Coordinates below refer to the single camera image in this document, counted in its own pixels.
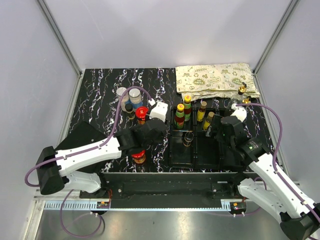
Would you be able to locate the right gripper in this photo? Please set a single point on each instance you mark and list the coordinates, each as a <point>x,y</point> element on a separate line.
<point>216,122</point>

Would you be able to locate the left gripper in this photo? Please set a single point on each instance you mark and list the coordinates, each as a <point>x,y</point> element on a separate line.
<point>161,136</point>

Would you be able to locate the red-lid chili sauce jar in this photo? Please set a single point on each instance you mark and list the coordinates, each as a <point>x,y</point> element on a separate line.
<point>139,158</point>
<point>141,114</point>

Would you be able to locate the yellow-label beige-cap bottle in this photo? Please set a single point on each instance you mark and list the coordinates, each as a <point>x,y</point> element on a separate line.
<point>208,120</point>
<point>201,111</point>

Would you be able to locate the red-lid chili sauce jar front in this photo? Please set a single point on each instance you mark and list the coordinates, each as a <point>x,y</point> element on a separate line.
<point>139,158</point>

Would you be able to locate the glass oil bottle gold spout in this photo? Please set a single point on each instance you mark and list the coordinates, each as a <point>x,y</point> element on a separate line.
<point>238,97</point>

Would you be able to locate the yellow-cap green-label bottle front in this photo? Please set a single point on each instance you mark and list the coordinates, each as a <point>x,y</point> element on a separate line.
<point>179,118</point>

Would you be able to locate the yellow-cap green-label bottle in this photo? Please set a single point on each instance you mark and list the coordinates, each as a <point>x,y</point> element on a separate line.
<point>179,118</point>
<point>187,107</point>

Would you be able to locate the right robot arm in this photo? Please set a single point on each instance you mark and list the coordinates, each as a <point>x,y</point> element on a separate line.
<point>297,214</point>

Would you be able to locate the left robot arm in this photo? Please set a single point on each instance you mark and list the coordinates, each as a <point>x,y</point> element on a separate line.
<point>61,169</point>

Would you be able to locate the right white-lid granule jar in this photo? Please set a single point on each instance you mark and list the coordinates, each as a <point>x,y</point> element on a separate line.
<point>135,98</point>

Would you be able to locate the white-lid granule jar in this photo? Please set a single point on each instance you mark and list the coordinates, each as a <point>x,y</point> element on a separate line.
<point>125,97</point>
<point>135,98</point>

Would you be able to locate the black organizer tray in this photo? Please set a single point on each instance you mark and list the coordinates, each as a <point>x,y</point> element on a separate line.
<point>205,153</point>

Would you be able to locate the left white-lid granule jar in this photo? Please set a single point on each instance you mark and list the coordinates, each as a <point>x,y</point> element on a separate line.
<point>125,97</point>

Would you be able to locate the patterned cream folded cloth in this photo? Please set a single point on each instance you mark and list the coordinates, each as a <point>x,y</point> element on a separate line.
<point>206,81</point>

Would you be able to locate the black cloth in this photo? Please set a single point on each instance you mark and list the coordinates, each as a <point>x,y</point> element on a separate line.
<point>82,135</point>

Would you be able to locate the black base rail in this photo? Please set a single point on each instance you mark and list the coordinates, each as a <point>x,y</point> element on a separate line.
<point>167,191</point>

